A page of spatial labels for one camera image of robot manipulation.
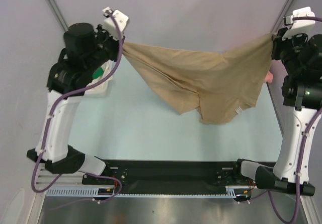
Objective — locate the tan t shirt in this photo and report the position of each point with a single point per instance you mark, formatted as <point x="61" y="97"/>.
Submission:
<point x="218" y="85"/>

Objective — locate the aluminium frame rail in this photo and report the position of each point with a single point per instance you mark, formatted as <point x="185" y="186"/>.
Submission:
<point x="46" y="179"/>

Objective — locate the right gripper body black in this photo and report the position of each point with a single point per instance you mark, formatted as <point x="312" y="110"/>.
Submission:
<point x="277" y="48"/>

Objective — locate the right corner aluminium post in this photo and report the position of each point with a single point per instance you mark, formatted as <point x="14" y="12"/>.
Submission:
<point x="279" y="20"/>

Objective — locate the pink folded t shirt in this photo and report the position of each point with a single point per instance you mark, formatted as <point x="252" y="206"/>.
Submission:
<point x="269" y="77"/>

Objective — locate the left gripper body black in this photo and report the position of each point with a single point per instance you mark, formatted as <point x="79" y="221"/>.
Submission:
<point x="108" y="48"/>

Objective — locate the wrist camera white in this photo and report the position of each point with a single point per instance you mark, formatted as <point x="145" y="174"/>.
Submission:
<point x="115" y="22"/>
<point x="296" y="24"/>

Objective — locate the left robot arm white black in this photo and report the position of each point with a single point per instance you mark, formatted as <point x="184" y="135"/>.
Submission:
<point x="66" y="87"/>

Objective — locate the left corner aluminium post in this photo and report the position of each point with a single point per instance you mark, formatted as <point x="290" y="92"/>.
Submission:
<point x="58" y="14"/>

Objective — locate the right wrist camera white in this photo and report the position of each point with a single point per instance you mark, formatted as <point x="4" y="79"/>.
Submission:
<point x="296" y="24"/>

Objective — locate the corner aluminium post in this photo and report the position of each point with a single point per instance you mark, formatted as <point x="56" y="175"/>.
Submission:
<point x="279" y="20"/>
<point x="58" y="14"/>

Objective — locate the cream t shirt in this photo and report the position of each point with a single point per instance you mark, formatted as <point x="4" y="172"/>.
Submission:
<point x="107" y="67"/>

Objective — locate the white plastic basket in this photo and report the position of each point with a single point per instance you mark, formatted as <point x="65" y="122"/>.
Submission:
<point x="88" y="94"/>

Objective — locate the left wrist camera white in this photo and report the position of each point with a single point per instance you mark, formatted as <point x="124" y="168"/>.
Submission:
<point x="115" y="22"/>

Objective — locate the white slotted cable duct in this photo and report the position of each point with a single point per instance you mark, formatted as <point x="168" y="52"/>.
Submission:
<point x="96" y="192"/>

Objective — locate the green t shirt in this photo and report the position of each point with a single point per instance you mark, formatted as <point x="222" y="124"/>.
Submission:
<point x="98" y="73"/>

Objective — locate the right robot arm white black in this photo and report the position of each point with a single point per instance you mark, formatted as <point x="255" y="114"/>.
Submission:
<point x="301" y="90"/>

